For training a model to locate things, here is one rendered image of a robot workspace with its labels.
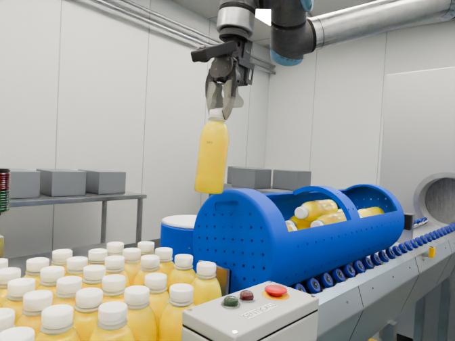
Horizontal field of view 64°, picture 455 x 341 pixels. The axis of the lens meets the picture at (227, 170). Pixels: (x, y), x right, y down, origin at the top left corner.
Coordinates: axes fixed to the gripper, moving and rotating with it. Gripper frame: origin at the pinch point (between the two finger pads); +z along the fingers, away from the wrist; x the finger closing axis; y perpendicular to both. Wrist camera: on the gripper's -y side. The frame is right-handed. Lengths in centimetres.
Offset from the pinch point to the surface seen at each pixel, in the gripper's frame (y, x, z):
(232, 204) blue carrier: 8.1, -1.6, 21.4
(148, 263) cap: -15.1, -1.3, 34.2
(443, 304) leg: 210, -14, 78
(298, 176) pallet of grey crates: 357, 192, 6
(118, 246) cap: -13.8, 12.3, 34.0
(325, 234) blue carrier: 31.3, -16.0, 26.6
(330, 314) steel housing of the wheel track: 41, -16, 51
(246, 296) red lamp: -17.7, -28.9, 31.5
